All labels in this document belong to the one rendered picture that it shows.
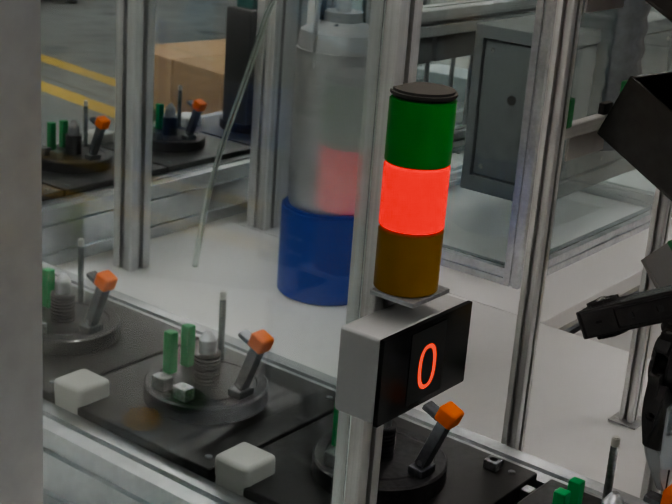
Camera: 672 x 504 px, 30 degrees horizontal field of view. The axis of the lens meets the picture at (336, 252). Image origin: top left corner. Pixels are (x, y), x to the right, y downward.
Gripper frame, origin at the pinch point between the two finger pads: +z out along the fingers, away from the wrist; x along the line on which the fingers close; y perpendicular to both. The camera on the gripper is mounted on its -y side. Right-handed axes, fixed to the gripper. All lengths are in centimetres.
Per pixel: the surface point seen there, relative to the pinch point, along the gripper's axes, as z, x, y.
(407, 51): -35.4, -18.6, -17.3
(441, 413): 1.8, -0.8, -21.5
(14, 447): -40, -82, 18
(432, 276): -19.1, -19.1, -12.8
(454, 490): 11.5, 2.7, -21.1
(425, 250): -21.4, -20.0, -13.1
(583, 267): 22, 105, -58
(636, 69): -12, 118, -59
